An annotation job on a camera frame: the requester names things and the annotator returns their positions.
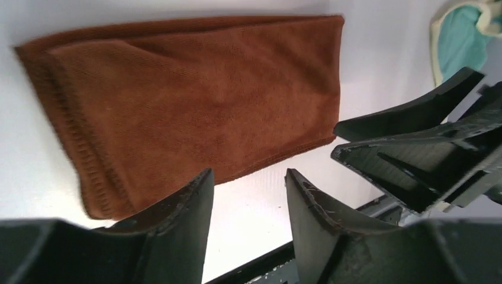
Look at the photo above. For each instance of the brown towel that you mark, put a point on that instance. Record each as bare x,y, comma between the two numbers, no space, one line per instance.
140,108

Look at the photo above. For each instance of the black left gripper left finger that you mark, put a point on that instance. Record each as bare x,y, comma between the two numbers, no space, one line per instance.
167,242

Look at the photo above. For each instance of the pale yellow towel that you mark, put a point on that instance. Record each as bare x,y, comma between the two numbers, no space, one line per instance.
482,15

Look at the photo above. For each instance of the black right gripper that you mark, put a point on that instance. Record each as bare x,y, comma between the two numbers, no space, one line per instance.
415,155

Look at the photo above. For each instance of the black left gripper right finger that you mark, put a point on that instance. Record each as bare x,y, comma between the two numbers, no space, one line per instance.
322,227

